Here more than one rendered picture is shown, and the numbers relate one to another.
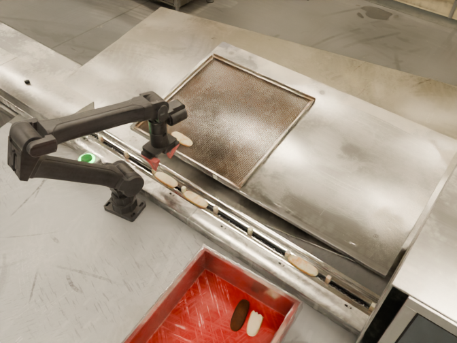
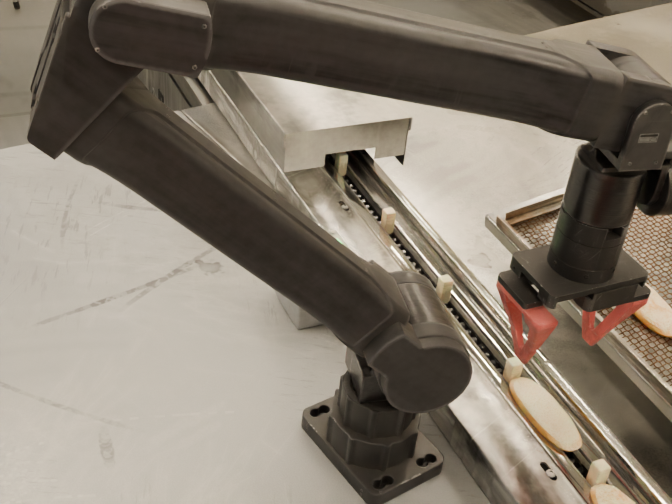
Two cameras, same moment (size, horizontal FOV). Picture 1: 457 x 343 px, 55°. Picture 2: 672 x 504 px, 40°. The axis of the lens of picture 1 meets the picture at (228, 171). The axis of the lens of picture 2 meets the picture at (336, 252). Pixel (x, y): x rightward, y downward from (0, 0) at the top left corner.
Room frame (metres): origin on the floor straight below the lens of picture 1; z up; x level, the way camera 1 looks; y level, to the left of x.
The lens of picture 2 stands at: (0.37, 0.12, 1.47)
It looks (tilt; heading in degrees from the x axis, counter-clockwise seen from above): 36 degrees down; 27
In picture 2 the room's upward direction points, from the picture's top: 6 degrees clockwise
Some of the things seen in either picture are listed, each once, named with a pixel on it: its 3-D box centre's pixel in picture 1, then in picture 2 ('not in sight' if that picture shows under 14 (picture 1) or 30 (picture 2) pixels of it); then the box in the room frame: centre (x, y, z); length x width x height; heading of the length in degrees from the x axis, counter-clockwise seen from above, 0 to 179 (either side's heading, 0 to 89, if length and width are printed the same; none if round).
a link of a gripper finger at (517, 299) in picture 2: (156, 158); (544, 316); (1.02, 0.24, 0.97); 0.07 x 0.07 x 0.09; 55
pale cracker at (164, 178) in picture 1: (166, 178); (545, 410); (1.04, 0.22, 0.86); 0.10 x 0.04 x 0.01; 55
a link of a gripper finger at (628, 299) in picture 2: (165, 150); (587, 305); (1.06, 0.21, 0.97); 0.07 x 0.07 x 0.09; 55
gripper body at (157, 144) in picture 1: (159, 138); (585, 246); (1.04, 0.23, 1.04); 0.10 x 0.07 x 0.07; 145
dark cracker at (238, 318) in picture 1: (239, 314); not in sight; (0.56, -0.05, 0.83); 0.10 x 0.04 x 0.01; 160
